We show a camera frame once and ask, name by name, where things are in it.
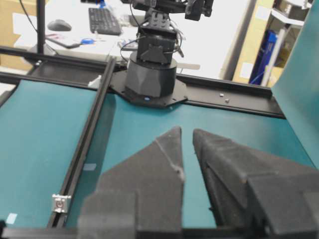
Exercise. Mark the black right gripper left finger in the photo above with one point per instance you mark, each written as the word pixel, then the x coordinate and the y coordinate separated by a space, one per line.
pixel 139 198

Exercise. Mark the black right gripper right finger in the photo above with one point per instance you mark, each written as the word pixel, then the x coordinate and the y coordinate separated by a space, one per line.
pixel 269 197

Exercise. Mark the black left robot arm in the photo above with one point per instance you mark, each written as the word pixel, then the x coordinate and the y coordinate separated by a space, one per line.
pixel 150 77

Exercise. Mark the white tape patch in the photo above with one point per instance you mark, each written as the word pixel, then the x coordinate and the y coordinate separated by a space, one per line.
pixel 89 166

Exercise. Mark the teal backdrop sheet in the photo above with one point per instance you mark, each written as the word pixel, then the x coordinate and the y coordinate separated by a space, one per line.
pixel 297 90

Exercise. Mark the cardboard box stack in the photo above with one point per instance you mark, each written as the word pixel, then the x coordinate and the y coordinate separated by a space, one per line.
pixel 264 40

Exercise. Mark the black keyboard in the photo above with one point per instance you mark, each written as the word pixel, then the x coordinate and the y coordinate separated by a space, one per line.
pixel 102 21

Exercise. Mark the black computer mouse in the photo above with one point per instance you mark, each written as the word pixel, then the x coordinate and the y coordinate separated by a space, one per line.
pixel 59 25

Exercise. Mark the black monitor stand pole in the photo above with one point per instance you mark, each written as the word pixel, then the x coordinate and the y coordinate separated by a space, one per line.
pixel 41 47

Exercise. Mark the silver metal corner bracket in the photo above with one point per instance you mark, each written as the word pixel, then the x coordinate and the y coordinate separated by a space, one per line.
pixel 60 203

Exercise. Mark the black aluminium rail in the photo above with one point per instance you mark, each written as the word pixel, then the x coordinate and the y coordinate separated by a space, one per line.
pixel 74 171

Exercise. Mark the black frame crossbar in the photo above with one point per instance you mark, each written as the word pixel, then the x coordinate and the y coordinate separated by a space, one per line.
pixel 190 90

